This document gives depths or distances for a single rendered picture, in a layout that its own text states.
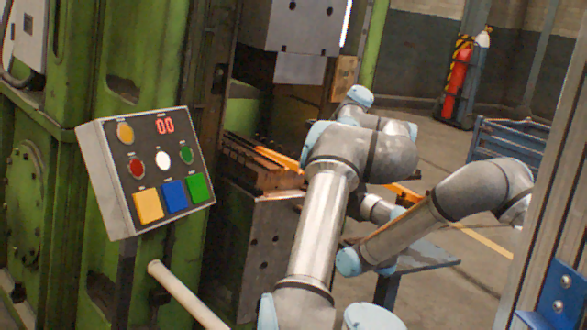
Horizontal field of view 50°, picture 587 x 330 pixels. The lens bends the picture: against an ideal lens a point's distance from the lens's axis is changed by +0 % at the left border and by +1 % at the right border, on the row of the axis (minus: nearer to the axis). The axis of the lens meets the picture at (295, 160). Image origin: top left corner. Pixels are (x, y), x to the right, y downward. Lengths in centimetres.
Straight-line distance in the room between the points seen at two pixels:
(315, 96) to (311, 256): 122
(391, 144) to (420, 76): 882
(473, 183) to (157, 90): 95
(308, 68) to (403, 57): 786
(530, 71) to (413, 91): 209
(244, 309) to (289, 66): 80
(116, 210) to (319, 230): 52
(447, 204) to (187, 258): 102
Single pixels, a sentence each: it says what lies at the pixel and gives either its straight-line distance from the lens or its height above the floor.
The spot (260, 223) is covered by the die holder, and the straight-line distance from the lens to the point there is 200.
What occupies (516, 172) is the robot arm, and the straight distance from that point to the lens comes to 155.
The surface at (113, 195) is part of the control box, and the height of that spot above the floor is 103.
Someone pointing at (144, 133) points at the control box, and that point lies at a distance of 160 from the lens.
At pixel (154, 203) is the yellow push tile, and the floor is 101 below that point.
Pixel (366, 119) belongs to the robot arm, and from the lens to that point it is 173.
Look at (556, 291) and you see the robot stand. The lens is 93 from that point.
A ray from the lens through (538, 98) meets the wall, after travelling 1099.
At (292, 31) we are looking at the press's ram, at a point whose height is 143.
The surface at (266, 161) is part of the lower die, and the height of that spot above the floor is 99.
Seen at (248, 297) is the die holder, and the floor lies 57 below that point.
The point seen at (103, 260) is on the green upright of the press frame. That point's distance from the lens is 246.
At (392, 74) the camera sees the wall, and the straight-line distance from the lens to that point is 979.
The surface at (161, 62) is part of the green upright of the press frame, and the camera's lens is 189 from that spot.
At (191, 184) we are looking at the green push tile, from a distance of 167.
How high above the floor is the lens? 157
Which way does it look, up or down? 16 degrees down
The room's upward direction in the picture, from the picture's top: 10 degrees clockwise
